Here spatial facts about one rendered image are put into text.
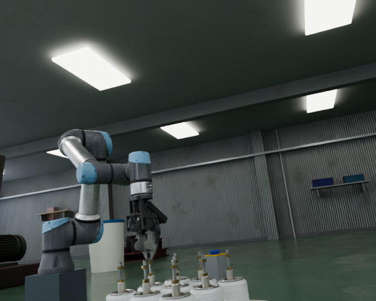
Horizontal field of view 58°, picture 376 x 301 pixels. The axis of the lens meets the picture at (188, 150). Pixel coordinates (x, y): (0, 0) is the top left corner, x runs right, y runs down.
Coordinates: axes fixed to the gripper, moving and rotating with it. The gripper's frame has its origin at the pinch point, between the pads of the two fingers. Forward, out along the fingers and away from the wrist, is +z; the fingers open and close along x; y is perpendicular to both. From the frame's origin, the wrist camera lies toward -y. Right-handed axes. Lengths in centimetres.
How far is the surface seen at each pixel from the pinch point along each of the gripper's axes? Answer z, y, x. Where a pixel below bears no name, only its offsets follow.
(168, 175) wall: -191, -781, -522
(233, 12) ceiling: -273, -271, -52
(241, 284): 10.4, -4.1, 29.7
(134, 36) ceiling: -273, -230, -181
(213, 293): 10.5, 8.2, 26.8
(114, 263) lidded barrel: 24, -280, -287
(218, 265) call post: 6.8, -23.6, 12.8
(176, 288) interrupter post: 7.5, 17.5, 21.5
